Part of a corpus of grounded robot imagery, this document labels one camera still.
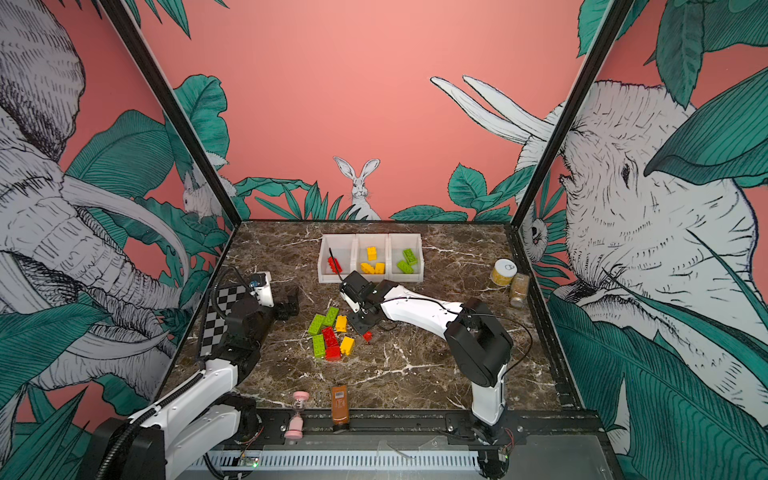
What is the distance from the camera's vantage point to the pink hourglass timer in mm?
728

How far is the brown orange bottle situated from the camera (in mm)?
744

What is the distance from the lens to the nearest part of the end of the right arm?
2.08ft

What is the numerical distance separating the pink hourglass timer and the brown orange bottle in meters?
0.08
